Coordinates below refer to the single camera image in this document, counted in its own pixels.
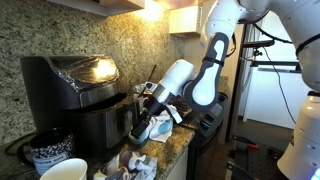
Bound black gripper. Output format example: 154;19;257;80
129;97;167;140

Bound air fryer basket silver front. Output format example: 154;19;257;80
66;96;142;152

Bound white and blue towel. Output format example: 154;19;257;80
128;110;175;145

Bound brown and white crumpled cloth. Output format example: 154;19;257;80
93;149;159;180

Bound dark utensil in mug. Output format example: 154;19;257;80
141;64;158;98

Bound white lower cabinets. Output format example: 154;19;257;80
164;146;190;180

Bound black gas stove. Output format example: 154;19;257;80
179;91;232;180

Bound white paper cup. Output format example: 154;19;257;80
39;157;89;180

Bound black white patterned cup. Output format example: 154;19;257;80
29;127;76;176

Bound black coffee machine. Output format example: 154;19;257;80
20;54;130;136

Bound black stand pole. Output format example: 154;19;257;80
226;23;250;141

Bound white upper cabinet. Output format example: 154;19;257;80
46;0;146;18
169;4;205;38

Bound orange handled clamp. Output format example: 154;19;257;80
233;134;260;150

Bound black camera cable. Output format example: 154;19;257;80
262;46;298;125

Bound black stereo camera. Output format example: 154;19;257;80
242;39;276;49

